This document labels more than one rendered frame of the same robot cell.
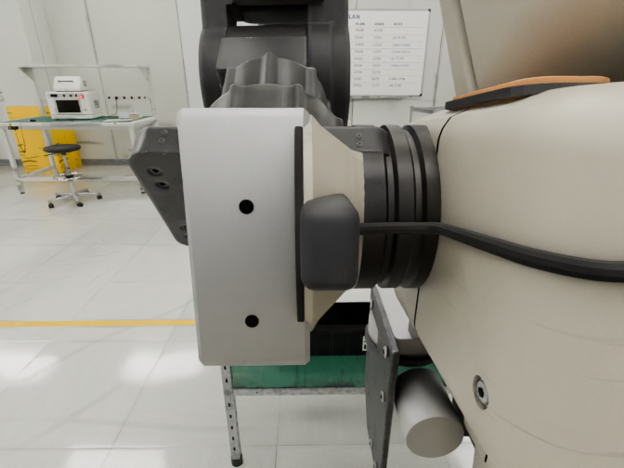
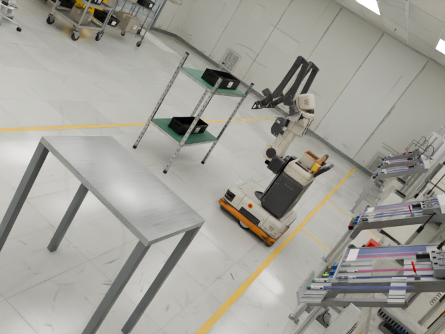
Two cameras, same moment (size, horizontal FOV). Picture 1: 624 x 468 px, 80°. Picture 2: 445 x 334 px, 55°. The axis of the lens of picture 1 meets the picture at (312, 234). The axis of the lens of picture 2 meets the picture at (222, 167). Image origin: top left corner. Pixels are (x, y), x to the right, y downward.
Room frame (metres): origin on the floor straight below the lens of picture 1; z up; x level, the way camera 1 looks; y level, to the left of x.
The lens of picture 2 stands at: (-0.64, 3.92, 1.70)
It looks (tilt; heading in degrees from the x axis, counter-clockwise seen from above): 19 degrees down; 286
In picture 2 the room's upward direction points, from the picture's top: 33 degrees clockwise
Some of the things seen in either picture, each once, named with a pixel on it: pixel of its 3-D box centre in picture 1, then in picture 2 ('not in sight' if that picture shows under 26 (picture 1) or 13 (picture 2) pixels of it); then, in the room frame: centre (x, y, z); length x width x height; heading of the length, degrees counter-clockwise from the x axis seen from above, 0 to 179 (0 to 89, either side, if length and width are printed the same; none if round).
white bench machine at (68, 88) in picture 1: (73, 97); not in sight; (4.53, 2.73, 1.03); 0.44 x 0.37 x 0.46; 97
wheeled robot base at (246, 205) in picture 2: not in sight; (259, 209); (-0.02, -0.20, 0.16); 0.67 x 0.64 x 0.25; 1
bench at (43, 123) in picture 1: (90, 153); not in sight; (4.51, 2.68, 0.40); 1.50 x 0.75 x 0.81; 91
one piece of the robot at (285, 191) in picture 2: not in sight; (291, 181); (-0.11, -0.20, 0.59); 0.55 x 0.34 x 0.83; 91
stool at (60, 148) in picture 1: (67, 175); not in sight; (3.85, 2.58, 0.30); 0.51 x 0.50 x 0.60; 47
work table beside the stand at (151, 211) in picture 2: not in sight; (90, 244); (0.18, 2.30, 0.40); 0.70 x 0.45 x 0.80; 176
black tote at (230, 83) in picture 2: not in sight; (222, 79); (1.06, -0.17, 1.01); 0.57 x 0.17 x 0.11; 91
